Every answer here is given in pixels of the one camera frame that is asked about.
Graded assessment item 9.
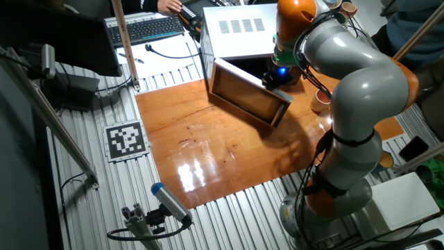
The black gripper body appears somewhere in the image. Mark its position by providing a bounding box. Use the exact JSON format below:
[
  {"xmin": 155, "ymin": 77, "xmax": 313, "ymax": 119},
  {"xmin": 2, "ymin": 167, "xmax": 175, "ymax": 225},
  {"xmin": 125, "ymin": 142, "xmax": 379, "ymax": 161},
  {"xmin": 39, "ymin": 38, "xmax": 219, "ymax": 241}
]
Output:
[{"xmin": 263, "ymin": 64, "xmax": 296, "ymax": 88}]

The silver microwave oven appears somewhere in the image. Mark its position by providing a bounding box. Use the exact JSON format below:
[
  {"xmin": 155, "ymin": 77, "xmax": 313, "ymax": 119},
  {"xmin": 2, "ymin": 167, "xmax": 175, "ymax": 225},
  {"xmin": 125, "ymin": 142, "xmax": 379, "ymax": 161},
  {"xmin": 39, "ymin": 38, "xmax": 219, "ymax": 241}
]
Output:
[{"xmin": 199, "ymin": 2, "xmax": 302, "ymax": 128}]

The dark sleeved forearm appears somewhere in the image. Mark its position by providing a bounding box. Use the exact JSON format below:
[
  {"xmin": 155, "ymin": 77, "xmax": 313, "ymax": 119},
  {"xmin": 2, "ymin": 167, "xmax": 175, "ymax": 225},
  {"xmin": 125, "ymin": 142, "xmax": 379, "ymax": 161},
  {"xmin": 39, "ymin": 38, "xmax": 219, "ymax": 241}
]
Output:
[{"xmin": 119, "ymin": 0, "xmax": 160, "ymax": 15}]

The hand with dark sleeve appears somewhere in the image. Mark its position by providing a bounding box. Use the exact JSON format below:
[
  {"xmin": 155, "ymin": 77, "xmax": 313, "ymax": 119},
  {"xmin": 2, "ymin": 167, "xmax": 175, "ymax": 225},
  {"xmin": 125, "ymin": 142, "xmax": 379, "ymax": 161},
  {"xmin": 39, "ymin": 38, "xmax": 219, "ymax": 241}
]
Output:
[{"xmin": 157, "ymin": 0, "xmax": 183, "ymax": 15}]

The beige cup pink inside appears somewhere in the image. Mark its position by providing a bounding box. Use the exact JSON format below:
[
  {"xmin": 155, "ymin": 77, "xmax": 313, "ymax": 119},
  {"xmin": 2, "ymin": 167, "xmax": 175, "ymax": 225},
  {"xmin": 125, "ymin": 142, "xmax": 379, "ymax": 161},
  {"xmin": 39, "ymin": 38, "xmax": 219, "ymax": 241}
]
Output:
[{"xmin": 309, "ymin": 88, "xmax": 332, "ymax": 113}]

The dark green cup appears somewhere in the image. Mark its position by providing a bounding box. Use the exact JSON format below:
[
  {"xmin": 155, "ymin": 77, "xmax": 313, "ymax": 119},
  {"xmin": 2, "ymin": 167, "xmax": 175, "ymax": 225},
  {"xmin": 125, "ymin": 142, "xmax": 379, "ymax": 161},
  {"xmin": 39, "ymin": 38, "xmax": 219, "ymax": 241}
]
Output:
[{"xmin": 332, "ymin": 12, "xmax": 348, "ymax": 26}]

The orange wooden board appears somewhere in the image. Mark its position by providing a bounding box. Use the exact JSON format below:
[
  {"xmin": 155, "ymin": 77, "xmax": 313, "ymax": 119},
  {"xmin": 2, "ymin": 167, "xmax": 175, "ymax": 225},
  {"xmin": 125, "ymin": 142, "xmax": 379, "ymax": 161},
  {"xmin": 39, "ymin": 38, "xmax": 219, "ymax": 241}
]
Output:
[{"xmin": 135, "ymin": 65, "xmax": 406, "ymax": 210}]

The black orange teach pendant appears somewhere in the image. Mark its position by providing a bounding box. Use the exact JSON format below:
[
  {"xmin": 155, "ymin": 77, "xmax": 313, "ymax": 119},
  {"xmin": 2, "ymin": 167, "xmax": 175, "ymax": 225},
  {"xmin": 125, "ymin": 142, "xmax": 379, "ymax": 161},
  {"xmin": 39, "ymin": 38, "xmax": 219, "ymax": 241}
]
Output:
[{"xmin": 178, "ymin": 0, "xmax": 227, "ymax": 35}]

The white paper sheet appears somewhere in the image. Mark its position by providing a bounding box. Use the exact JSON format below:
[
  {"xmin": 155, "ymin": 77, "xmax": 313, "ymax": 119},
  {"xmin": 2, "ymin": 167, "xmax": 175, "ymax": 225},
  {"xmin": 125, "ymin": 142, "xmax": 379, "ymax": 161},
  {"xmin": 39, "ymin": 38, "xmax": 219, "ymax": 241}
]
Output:
[{"xmin": 116, "ymin": 33, "xmax": 205, "ymax": 80}]

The blue cup yellow inside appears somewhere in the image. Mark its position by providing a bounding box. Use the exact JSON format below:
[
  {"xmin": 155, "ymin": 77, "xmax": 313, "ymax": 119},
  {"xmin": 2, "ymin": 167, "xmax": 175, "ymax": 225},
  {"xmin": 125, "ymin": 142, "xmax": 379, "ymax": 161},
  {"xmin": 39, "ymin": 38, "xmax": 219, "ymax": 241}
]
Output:
[{"xmin": 373, "ymin": 151, "xmax": 395, "ymax": 174}]

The black computer keyboard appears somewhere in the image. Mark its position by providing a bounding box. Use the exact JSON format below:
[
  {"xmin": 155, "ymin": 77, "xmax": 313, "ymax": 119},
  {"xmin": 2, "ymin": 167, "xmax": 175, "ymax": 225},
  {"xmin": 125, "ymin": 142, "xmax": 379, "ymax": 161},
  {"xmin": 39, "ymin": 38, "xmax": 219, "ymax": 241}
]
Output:
[{"xmin": 103, "ymin": 14, "xmax": 187, "ymax": 49}]

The dark pen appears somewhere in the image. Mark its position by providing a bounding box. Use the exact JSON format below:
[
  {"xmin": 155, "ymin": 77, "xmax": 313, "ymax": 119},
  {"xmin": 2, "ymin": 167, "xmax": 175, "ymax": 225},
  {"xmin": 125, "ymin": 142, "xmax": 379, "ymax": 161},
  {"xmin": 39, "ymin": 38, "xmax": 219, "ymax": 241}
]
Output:
[{"xmin": 117, "ymin": 52, "xmax": 146, "ymax": 65}]

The person in blue shirt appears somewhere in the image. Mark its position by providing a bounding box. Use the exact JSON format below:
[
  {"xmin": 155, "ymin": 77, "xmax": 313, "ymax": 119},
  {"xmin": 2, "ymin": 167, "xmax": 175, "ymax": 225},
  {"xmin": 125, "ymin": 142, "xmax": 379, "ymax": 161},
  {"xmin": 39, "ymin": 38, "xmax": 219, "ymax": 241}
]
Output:
[{"xmin": 370, "ymin": 0, "xmax": 444, "ymax": 70}]

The slanted wooden strut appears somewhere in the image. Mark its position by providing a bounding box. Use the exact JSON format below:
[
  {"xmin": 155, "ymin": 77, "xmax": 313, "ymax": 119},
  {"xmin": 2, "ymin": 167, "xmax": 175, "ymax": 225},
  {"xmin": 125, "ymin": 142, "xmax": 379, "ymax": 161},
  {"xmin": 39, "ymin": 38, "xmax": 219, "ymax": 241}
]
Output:
[{"xmin": 392, "ymin": 2, "xmax": 444, "ymax": 63}]

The black phone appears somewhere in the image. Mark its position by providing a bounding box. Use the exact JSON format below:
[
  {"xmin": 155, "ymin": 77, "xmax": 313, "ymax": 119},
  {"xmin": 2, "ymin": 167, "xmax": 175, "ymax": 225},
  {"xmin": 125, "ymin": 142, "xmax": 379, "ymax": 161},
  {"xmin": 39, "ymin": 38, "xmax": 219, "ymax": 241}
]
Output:
[{"xmin": 398, "ymin": 135, "xmax": 430, "ymax": 163}]

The person in dark coat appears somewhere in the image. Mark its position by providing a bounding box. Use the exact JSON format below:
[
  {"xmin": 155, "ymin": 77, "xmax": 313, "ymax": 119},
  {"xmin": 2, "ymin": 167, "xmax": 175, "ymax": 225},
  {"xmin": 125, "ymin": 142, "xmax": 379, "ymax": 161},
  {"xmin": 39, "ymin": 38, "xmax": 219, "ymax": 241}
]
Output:
[{"xmin": 414, "ymin": 55, "xmax": 444, "ymax": 142}]

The black white marker plate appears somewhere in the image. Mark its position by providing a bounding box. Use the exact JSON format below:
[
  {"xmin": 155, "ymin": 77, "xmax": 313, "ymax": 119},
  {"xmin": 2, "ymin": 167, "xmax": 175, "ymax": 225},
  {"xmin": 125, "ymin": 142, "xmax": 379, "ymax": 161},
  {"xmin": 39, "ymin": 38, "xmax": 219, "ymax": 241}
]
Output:
[{"xmin": 103, "ymin": 119, "xmax": 151, "ymax": 163}]

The grey aluminium strut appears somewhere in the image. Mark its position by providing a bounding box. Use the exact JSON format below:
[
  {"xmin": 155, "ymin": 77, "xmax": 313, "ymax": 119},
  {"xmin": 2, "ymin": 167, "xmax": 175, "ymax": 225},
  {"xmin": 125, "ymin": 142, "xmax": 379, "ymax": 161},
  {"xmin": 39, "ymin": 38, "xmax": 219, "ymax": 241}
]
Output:
[{"xmin": 393, "ymin": 142, "xmax": 444, "ymax": 176}]

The white box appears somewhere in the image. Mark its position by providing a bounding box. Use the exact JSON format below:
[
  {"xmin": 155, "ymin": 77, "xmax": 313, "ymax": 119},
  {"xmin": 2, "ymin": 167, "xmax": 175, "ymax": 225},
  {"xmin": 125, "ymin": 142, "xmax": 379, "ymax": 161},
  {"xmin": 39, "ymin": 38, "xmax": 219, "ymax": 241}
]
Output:
[{"xmin": 367, "ymin": 172, "xmax": 441, "ymax": 232}]

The green cloth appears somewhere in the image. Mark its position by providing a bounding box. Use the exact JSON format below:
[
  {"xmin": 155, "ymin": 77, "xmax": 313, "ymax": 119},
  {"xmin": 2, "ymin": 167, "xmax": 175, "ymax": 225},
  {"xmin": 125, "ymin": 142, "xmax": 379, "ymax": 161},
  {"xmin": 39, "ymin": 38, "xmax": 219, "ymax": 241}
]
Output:
[{"xmin": 425, "ymin": 158, "xmax": 444, "ymax": 211}]

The short aluminium profile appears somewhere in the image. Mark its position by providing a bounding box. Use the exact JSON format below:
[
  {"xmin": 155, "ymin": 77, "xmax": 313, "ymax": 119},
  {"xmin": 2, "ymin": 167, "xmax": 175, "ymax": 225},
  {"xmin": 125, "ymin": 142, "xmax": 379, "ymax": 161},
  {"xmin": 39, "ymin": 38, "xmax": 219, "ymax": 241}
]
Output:
[{"xmin": 121, "ymin": 203, "xmax": 164, "ymax": 250}]

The black box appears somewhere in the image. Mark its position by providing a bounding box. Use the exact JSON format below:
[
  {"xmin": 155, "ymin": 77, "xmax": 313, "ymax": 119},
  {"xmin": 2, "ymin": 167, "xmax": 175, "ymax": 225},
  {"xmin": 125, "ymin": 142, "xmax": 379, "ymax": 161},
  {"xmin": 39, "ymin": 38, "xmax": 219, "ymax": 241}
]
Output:
[{"xmin": 41, "ymin": 71, "xmax": 101, "ymax": 113}]

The black monitor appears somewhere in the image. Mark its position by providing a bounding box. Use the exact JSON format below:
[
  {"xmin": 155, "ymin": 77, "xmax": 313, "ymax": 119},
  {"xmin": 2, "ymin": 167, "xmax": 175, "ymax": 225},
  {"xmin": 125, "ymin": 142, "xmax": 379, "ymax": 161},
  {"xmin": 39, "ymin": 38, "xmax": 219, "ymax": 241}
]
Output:
[{"xmin": 0, "ymin": 2, "xmax": 123, "ymax": 78}]

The slanted aluminium strut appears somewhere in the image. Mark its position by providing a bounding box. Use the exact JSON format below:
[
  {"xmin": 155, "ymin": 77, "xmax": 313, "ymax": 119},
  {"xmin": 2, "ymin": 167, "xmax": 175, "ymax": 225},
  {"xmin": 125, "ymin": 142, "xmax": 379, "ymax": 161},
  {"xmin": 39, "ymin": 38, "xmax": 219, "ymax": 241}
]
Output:
[{"xmin": 0, "ymin": 47, "xmax": 101, "ymax": 190}]

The grey webcam device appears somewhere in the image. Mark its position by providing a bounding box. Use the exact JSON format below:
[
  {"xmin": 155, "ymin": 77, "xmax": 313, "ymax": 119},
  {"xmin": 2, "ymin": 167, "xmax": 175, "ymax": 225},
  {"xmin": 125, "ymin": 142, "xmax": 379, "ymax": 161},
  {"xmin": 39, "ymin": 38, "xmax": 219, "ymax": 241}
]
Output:
[{"xmin": 40, "ymin": 43, "xmax": 57, "ymax": 80}]

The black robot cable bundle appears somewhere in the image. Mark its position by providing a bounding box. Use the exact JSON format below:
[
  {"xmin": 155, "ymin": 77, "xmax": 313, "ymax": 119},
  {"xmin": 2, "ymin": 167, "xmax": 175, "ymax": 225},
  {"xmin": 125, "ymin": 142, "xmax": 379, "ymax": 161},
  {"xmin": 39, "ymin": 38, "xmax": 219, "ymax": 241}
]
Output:
[{"xmin": 293, "ymin": 12, "xmax": 348, "ymax": 250}]

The black power plug cable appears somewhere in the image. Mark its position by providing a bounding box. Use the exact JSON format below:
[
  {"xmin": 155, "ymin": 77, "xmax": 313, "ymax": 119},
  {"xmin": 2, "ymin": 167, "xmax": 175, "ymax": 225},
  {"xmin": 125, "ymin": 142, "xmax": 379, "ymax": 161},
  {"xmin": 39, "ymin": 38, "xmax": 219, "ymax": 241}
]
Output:
[{"xmin": 144, "ymin": 43, "xmax": 202, "ymax": 60}]

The wooden upright post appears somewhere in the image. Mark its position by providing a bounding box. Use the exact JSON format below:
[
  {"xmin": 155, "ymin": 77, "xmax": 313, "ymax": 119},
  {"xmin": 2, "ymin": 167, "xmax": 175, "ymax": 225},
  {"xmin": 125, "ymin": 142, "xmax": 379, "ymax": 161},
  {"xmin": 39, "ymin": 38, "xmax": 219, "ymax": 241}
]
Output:
[{"xmin": 111, "ymin": 0, "xmax": 142, "ymax": 92}]

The silver camera blue cap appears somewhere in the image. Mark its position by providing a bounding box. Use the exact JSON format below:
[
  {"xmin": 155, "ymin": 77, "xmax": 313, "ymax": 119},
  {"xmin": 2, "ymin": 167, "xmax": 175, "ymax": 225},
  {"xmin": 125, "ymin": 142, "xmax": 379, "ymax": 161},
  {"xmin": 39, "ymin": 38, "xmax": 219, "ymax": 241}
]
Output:
[{"xmin": 151, "ymin": 182, "xmax": 194, "ymax": 225}]

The black camera clamp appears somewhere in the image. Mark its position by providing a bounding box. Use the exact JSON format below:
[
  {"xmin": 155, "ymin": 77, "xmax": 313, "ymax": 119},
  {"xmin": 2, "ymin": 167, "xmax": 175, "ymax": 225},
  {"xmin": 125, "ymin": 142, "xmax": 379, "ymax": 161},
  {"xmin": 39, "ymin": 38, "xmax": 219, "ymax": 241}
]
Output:
[{"xmin": 145, "ymin": 204, "xmax": 168, "ymax": 235}]

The black camera cable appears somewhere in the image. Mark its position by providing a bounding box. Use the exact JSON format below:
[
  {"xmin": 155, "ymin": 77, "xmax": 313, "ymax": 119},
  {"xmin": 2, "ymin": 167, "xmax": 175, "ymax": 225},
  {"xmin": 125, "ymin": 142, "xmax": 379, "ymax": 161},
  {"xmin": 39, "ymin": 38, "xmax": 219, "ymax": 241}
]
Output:
[{"xmin": 106, "ymin": 220, "xmax": 192, "ymax": 242}]

